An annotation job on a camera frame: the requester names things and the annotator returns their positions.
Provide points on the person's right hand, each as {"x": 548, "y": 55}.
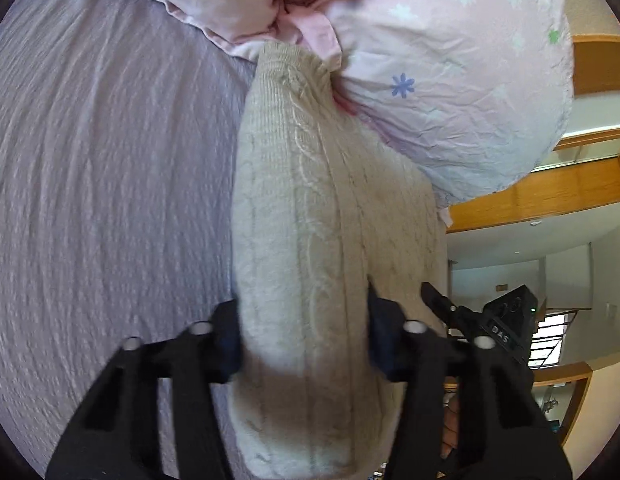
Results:
{"x": 450, "y": 433}

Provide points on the lavender bed sheet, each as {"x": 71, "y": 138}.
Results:
{"x": 118, "y": 131}

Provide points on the wooden headboard with panels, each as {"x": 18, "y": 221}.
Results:
{"x": 583, "y": 171}

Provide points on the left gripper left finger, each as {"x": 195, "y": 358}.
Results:
{"x": 114, "y": 434}

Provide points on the beige cable-knit sweater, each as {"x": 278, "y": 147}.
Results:
{"x": 323, "y": 210}

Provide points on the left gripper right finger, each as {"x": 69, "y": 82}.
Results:
{"x": 503, "y": 433}

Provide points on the right pink floral pillow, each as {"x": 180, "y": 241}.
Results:
{"x": 475, "y": 92}

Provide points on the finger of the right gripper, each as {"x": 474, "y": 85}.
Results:
{"x": 454, "y": 317}

